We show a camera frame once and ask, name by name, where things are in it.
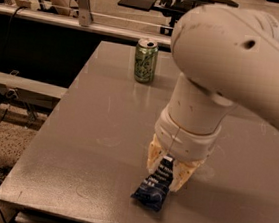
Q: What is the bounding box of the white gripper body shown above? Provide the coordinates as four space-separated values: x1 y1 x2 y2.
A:
150 105 224 167

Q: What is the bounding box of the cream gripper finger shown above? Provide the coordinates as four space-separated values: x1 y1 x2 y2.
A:
169 160 204 192
146 135 165 173

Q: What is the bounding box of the dark blue rxbar wrapper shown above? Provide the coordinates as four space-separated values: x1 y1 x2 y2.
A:
131 156 174 212

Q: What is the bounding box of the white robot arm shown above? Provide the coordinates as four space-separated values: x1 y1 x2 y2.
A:
147 5 279 192

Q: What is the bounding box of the green soda can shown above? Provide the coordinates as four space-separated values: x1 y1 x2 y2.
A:
134 38 159 83

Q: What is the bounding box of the black office chair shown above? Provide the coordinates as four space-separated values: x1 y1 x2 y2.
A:
118 0 238 35

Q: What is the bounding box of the left metal rail bracket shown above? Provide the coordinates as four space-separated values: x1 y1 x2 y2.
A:
78 0 93 27

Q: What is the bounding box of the black power cable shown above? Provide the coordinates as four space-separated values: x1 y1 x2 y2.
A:
0 2 28 150

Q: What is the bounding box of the metal barrier rail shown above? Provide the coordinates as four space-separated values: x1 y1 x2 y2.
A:
0 2 175 50

